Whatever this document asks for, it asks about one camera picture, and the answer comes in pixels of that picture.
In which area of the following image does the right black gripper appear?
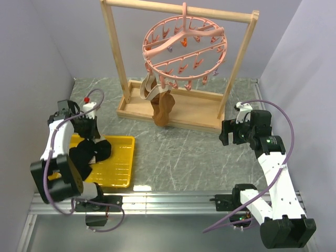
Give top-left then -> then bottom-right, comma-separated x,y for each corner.
218,115 -> 256,145

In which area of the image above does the black underwear beige waistband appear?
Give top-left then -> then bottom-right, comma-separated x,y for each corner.
76,139 -> 112,165

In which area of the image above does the pink round clip hanger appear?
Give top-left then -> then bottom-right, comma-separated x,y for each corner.
142,3 -> 228,93

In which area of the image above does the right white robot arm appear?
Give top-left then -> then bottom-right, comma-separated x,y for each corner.
219,105 -> 317,249

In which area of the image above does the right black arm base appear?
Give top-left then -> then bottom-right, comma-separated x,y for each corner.
209,193 -> 272,232

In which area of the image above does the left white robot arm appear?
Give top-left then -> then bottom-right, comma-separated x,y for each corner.
30,98 -> 112,211

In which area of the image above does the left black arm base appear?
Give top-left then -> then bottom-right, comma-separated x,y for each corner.
75,195 -> 124,229

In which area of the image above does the black underwear in tray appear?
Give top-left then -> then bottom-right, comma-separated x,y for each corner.
69,147 -> 93,181

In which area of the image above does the brown underwear striped waistband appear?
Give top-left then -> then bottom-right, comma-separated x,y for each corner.
140,73 -> 175,127

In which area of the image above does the wooden hanging rack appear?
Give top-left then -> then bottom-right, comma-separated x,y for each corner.
100,1 -> 259,133

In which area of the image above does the yellow plastic tray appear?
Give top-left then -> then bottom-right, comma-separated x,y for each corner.
54,134 -> 135,188

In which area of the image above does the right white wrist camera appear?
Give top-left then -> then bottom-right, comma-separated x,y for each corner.
235,102 -> 253,124

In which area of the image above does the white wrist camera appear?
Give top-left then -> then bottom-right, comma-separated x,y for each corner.
82,97 -> 97,119
235,102 -> 253,124

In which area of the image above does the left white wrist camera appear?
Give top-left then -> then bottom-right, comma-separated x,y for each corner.
82,97 -> 97,119

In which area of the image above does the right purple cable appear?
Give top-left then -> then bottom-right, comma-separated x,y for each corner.
202,99 -> 295,234

